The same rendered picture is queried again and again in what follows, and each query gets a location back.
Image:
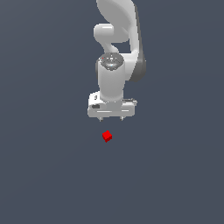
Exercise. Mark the small red cube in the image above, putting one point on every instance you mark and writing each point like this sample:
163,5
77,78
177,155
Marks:
107,136

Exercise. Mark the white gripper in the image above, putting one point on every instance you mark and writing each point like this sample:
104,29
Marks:
110,109

